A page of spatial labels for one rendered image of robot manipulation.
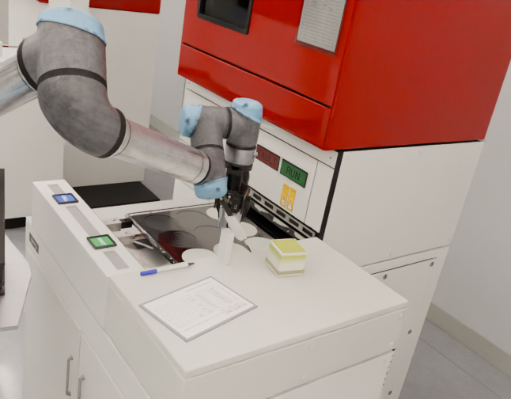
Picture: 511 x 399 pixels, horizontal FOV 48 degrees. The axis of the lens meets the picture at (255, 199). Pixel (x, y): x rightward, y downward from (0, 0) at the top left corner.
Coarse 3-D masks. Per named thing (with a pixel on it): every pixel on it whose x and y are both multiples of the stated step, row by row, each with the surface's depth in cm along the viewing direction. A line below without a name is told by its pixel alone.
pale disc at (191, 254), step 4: (184, 252) 157; (188, 252) 157; (192, 252) 158; (196, 252) 158; (200, 252) 158; (204, 252) 158; (208, 252) 159; (212, 252) 159; (184, 256) 154; (188, 256) 155; (192, 256) 155; (196, 256) 155; (200, 256) 156; (204, 256) 156; (208, 256) 156; (184, 260) 152; (188, 260) 153
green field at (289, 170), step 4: (284, 164) 173; (288, 164) 171; (284, 168) 173; (288, 168) 171; (292, 168) 170; (296, 168) 169; (284, 172) 173; (288, 172) 172; (292, 172) 170; (296, 172) 169; (300, 172) 167; (288, 176) 172; (292, 176) 170; (296, 176) 169; (300, 176) 168; (304, 176) 166; (296, 180) 169; (300, 180) 168; (304, 180) 166
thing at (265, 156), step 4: (260, 148) 181; (260, 152) 181; (264, 152) 180; (268, 152) 178; (256, 156) 183; (260, 156) 182; (264, 156) 180; (268, 156) 178; (272, 156) 177; (276, 156) 175; (264, 160) 180; (268, 160) 179; (272, 160) 177; (276, 160) 176; (268, 164) 179; (272, 164) 177; (276, 164) 176; (276, 168) 176
